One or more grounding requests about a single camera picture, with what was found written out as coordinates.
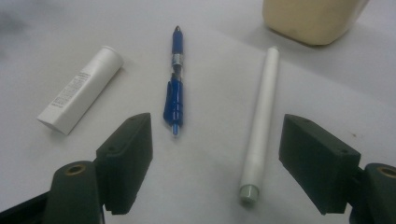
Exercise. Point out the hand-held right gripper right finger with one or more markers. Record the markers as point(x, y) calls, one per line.
point(317, 161)

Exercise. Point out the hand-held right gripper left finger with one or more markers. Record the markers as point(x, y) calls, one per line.
point(124, 161)

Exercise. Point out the white pen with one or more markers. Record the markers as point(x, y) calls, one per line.
point(261, 124)

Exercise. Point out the blue pen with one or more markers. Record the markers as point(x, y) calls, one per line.
point(174, 102)

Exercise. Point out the white tube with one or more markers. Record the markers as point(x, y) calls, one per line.
point(81, 90)

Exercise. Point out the beige pen holder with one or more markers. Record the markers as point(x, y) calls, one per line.
point(311, 18)

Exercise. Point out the white table cover board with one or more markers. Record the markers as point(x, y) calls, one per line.
point(202, 174)

